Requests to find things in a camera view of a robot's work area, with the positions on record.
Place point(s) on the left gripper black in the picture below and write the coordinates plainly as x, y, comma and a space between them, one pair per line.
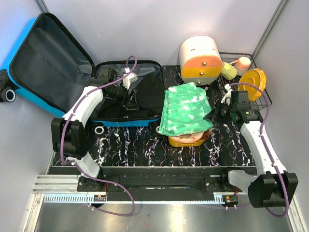
126, 98

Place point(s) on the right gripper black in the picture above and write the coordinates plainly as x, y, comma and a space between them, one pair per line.
214, 115

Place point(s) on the black clothes pile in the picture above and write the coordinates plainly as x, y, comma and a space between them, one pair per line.
150, 94

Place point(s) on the green tie-dye cloth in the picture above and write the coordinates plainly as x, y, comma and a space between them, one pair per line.
184, 109

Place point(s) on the pink floral cloth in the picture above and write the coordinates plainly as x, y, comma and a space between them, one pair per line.
187, 138

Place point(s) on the yellow plastic basket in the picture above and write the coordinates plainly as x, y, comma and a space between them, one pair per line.
193, 144

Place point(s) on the blue fish-print suitcase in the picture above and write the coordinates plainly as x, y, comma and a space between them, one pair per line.
50, 68

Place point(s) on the brown towel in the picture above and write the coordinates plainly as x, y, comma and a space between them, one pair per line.
206, 135

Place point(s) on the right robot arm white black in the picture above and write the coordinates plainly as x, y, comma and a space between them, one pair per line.
273, 186

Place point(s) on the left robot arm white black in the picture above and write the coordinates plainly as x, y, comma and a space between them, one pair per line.
69, 137

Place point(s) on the black marble pattern mat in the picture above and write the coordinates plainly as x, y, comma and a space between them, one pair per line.
140, 146

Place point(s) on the green faceted cup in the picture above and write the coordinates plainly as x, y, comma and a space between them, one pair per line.
228, 71

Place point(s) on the white drawer cabinet with orange drawers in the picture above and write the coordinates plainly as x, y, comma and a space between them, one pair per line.
200, 61

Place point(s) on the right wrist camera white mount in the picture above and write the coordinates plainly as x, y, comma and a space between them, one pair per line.
227, 97

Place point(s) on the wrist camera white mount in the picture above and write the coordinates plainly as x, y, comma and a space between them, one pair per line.
227, 97
129, 78

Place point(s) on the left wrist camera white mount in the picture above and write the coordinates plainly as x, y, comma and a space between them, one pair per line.
129, 78

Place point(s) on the black wire dish rack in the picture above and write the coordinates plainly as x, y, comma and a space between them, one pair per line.
228, 57

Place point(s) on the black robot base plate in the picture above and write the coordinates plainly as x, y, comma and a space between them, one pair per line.
206, 179

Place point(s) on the aluminium rail frame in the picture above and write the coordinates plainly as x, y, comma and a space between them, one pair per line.
72, 203

